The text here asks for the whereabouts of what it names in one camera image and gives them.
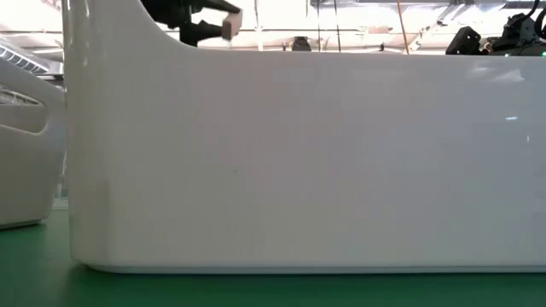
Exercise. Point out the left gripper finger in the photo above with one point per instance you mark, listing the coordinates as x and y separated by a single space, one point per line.
205 30
217 5

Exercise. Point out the green table mat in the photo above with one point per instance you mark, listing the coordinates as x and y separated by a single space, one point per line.
256 294

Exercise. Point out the white plastic bin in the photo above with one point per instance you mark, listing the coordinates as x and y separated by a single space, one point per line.
298 170

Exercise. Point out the light grey plastic bin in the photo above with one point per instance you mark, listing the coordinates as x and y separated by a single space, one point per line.
25 179

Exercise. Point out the black background device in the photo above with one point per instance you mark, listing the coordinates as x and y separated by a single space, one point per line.
300 44

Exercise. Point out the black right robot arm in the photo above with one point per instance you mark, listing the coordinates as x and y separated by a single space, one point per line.
518 36

